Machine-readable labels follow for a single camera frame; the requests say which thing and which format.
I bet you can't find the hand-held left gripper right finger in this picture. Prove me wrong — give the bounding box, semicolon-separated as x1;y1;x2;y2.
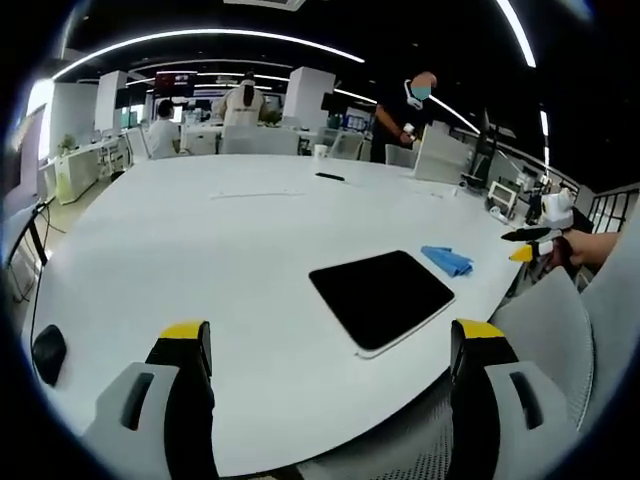
449;318;585;480

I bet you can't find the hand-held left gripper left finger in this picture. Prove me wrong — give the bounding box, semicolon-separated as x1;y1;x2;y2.
82;319;220;480

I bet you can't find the blue cleaning cloth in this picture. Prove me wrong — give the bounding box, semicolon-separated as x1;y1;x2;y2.
420;244;475;278

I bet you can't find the black tablet mat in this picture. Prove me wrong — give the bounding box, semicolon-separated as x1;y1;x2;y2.
308;249;457;360

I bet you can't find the person's right hand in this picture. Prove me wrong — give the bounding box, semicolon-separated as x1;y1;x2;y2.
545;233;587;274

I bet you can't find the grey mesh office chair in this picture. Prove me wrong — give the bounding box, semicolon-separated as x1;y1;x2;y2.
487;272;597;432

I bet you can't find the black oval pouch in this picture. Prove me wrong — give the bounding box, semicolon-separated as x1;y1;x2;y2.
31;323;68;387

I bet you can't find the person's grey clothing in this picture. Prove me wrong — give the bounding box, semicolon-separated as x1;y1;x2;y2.
579;197;640;441

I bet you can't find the white box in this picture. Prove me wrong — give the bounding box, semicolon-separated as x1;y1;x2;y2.
413;123;472;184

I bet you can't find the white office chair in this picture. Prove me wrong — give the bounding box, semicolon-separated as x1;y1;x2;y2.
384;143;419;169
219;124;301;157

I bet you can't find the white low cabinet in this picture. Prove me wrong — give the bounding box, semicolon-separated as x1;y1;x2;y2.
53;143;102;205

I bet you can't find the long ceiling light strip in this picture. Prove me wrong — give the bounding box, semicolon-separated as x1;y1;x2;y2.
51;27;367;81

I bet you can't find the black cable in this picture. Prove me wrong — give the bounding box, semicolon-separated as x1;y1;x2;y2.
9;202;57;346

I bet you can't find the black desk frame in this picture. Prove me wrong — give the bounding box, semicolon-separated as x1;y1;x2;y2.
3;203;51;269

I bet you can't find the wall screen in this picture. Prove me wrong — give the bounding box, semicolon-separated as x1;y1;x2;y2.
154;71;197;99

